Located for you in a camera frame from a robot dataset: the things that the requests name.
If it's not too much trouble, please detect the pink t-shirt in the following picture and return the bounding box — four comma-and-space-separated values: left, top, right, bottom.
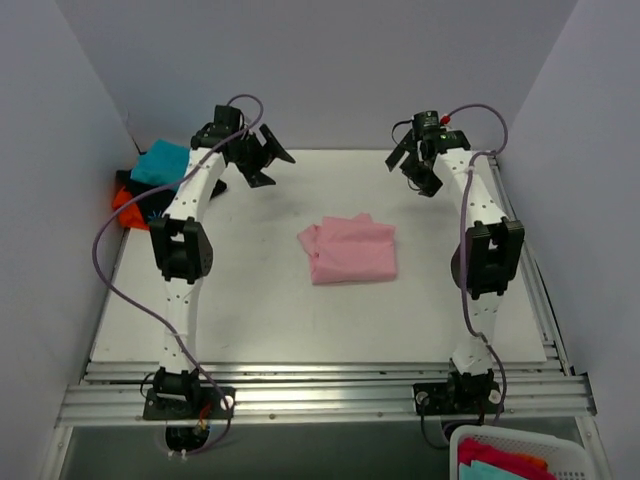
297, 213, 398, 285

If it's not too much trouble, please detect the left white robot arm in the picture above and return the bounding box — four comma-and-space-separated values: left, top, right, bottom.
149, 103, 295, 419

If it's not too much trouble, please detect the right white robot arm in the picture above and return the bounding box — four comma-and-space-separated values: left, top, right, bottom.
385, 110, 525, 413

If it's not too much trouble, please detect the teal folded t-shirt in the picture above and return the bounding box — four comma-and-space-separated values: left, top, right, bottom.
130, 140, 190, 186

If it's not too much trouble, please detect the black folded t-shirt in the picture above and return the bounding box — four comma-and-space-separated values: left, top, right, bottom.
116, 170, 176, 225

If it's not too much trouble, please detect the orange folded t-shirt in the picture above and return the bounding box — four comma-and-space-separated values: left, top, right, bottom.
111, 187, 149, 231

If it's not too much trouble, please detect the teal shirt in basket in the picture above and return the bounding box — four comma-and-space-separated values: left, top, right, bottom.
458, 461, 520, 480

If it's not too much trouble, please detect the orange shirt in basket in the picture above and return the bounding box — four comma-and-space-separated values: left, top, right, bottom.
518, 453, 548, 471

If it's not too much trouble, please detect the red shirt in basket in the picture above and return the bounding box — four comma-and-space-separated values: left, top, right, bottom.
457, 438, 529, 479

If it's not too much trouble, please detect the white laundry basket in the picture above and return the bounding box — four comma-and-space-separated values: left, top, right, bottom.
449, 426, 597, 479

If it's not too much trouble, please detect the black thin cable right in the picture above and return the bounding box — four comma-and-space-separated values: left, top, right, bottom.
391, 117, 436, 194

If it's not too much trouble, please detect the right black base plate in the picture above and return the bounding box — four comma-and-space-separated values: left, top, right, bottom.
412, 382, 504, 416

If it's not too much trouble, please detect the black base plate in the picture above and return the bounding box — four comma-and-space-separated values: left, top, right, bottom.
142, 386, 236, 421
412, 382, 504, 416

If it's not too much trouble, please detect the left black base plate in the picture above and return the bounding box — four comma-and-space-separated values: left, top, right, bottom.
142, 386, 236, 421

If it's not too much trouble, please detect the aluminium rail frame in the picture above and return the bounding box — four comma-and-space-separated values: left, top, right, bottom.
58, 150, 596, 426

